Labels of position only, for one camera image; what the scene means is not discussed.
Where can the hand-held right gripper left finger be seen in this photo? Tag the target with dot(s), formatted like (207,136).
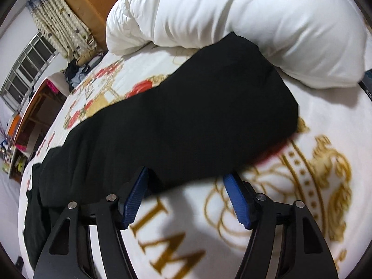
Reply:
(134,202)

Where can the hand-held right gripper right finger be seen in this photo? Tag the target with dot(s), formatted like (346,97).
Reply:
(237,202)

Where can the black pants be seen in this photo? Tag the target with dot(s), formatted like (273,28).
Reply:
(174,122)

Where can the pile of dark clothes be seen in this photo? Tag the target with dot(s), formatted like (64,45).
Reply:
(78,69)

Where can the rose printed blanket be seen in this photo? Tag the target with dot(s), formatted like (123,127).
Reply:
(319,116)

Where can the cluttered low shelf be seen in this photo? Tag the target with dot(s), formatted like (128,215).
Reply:
(14,162)

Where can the wooden desk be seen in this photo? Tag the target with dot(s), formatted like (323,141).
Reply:
(32,113)

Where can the pink cloth item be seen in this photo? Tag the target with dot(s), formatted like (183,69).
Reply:
(52,86)

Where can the orange storage box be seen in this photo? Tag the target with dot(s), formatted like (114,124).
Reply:
(14,126)

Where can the barred window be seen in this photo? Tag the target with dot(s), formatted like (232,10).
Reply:
(26,64)

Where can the dark device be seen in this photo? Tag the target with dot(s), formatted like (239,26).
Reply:
(367,84)

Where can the white duvet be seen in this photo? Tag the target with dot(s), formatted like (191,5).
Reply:
(232,14)

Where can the heart patterned curtain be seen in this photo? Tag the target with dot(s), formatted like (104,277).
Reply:
(58,20)

